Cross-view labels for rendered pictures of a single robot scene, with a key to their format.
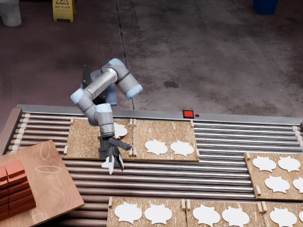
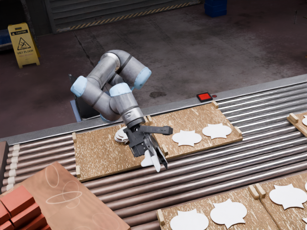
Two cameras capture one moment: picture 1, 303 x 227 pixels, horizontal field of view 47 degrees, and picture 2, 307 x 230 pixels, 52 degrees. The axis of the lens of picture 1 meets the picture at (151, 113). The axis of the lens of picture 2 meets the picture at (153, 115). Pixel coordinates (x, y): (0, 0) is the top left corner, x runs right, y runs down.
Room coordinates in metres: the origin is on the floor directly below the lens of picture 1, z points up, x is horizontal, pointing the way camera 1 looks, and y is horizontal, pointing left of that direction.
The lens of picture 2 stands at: (0.31, 0.25, 1.97)
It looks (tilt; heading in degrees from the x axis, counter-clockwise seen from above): 35 degrees down; 353
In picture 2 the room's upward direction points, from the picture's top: 6 degrees counter-clockwise
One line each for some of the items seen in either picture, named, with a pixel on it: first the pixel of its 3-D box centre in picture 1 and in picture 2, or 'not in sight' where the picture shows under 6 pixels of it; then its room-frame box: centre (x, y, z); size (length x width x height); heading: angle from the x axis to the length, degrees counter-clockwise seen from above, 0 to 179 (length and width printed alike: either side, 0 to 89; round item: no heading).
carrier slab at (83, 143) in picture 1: (100, 138); (115, 147); (1.57, 0.31, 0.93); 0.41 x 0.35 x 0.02; 96
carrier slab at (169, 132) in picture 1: (164, 139); (192, 128); (1.61, -0.10, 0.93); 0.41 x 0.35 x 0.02; 96
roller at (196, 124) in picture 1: (164, 123); (181, 113); (1.81, -0.10, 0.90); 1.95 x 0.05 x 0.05; 94
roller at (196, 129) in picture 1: (164, 128); (184, 117); (1.76, -0.10, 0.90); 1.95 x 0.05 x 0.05; 94
